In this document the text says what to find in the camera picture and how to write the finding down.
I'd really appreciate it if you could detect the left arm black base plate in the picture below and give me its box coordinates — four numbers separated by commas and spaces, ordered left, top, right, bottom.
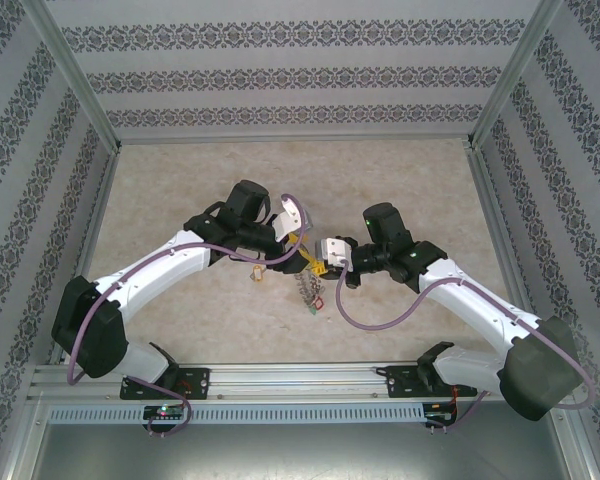
119, 367, 212, 401

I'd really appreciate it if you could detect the grey metal floor panel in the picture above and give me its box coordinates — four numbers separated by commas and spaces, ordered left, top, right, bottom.
29, 399, 581, 480

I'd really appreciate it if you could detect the long aluminium base rail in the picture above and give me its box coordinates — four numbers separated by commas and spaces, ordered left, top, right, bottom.
27, 362, 567, 401

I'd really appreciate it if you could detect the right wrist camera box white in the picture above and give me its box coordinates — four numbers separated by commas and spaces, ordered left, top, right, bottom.
317, 236, 355, 275

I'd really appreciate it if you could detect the left aluminium corner post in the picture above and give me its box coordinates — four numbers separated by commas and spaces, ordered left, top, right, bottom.
19, 0, 125, 154

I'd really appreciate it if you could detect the aluminium corner post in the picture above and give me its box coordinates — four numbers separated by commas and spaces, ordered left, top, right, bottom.
19, 0, 125, 154
467, 0, 565, 150

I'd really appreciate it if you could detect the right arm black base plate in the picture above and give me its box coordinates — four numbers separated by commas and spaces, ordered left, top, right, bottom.
384, 364, 479, 399

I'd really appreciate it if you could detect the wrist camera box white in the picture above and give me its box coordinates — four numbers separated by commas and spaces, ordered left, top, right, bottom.
271, 196, 312, 247
317, 236, 355, 275

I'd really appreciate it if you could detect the right aluminium corner post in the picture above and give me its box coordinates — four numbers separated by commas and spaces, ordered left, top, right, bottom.
467, 0, 565, 150

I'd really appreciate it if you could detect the right aluminium side rail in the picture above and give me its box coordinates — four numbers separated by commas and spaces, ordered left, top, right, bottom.
467, 147, 550, 360

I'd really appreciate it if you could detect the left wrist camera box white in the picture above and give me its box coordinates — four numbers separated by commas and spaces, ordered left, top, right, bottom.
271, 196, 312, 247

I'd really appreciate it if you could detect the left aluminium side rail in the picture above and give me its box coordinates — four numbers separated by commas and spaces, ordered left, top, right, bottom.
49, 149, 121, 366

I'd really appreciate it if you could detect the key ring with coloured tags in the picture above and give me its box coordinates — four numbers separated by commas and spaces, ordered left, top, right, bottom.
293, 270, 327, 315

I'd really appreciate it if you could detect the slotted grey cable duct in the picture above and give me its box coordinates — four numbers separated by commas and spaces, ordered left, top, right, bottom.
47, 403, 426, 424

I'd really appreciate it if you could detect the aluminium side rail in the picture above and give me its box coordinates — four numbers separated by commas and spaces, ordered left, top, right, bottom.
467, 147, 550, 360
49, 149, 121, 366

